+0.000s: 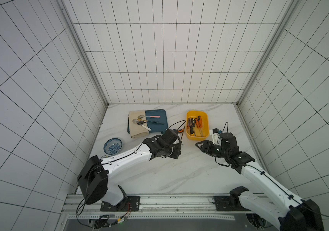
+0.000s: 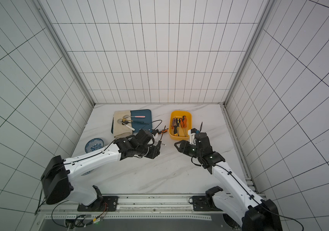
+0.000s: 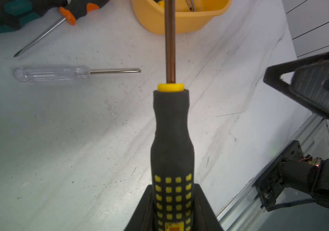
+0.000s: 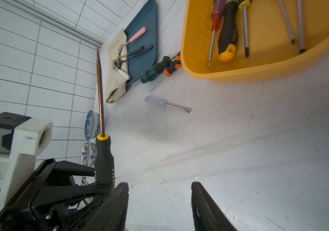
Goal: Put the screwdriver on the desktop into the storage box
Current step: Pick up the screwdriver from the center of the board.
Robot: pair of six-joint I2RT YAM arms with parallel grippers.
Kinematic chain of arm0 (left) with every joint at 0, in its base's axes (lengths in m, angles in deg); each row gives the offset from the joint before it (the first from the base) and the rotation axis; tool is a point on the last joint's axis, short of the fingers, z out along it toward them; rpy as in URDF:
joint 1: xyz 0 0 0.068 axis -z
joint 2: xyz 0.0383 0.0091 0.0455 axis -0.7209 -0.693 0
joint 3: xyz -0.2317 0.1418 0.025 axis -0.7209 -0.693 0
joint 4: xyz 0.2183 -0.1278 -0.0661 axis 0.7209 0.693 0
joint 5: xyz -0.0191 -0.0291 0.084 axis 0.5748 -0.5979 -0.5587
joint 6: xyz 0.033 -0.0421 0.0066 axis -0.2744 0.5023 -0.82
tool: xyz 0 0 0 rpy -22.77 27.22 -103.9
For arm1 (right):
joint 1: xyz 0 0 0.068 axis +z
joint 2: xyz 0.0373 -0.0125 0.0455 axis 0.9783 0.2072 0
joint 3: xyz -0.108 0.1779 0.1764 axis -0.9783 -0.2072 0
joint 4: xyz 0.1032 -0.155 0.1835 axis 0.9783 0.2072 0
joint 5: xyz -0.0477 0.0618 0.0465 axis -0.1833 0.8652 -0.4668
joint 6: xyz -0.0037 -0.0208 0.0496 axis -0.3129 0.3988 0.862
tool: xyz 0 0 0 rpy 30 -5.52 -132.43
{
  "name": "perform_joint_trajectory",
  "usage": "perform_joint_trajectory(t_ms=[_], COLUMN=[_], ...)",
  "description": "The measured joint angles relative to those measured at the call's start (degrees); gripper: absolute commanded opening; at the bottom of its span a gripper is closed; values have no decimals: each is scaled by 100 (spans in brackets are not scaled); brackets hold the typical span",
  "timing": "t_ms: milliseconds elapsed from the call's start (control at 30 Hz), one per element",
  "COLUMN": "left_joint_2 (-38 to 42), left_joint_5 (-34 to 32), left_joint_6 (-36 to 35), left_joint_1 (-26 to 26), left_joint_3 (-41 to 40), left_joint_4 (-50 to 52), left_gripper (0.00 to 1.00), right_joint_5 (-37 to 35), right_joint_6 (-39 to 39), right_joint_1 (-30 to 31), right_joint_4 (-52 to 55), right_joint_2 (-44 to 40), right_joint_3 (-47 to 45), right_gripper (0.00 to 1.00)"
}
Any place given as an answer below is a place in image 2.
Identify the dark handled spoon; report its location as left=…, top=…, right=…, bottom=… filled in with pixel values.
left=117, top=118, right=147, bottom=124

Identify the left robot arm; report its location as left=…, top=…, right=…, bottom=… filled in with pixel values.
left=41, top=129, right=161, bottom=206

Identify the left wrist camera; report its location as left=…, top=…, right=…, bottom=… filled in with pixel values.
left=152, top=130, right=159, bottom=139

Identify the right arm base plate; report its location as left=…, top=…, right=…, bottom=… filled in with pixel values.
left=188, top=195, right=221, bottom=212

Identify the blue patterned plate far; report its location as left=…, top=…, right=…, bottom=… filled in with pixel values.
left=85, top=138, right=104, bottom=153

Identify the beige cloth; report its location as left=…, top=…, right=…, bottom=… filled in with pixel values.
left=113, top=110, right=133, bottom=139

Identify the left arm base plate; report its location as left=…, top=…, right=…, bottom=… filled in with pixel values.
left=77, top=196, right=119, bottom=212

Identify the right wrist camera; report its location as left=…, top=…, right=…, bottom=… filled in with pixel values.
left=188, top=128, right=202, bottom=144

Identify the small black yellow screwdriver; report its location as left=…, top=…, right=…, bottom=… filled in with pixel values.
left=176, top=118, right=180, bottom=137

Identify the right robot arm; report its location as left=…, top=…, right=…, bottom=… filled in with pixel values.
left=174, top=132, right=283, bottom=231

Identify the small orange screwdriver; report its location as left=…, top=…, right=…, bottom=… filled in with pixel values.
left=158, top=129, right=168, bottom=134

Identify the teal placemat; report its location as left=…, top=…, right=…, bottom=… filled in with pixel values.
left=130, top=109, right=152, bottom=133

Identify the pink handled spoon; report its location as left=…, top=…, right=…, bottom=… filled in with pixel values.
left=123, top=115, right=146, bottom=119

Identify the purple red screwdriver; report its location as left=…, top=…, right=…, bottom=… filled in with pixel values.
left=171, top=118, right=176, bottom=134

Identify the yellow storage box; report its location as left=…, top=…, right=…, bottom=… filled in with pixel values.
left=169, top=110, right=192, bottom=141

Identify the white handled spoon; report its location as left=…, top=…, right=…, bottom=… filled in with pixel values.
left=122, top=122, right=135, bottom=131

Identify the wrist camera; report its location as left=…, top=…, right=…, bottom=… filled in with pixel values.
left=152, top=130, right=159, bottom=139
left=188, top=128, right=202, bottom=144

